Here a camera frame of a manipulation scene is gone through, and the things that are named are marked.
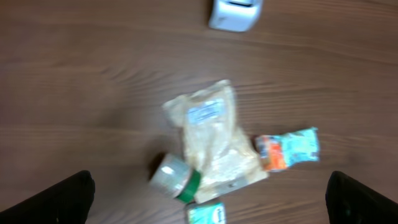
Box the white bottle with green cap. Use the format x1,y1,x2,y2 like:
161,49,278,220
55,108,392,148
149,154,201,203

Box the white barcode scanner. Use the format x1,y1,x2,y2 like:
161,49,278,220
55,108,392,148
208,0,264,32

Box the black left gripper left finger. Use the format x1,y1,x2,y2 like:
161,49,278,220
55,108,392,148
1,170,95,224

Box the small teal white packet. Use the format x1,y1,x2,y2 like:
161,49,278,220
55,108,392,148
186,202,227,224

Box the orange Kleenex tissue pack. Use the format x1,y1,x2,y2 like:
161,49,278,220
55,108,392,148
254,135,287,172

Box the teal tissue pack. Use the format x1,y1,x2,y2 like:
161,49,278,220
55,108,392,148
280,127,320,167

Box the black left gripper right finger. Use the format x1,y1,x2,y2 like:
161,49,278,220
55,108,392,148
325,170,397,224

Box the clear plastic pouch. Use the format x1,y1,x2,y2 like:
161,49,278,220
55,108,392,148
162,80,268,203

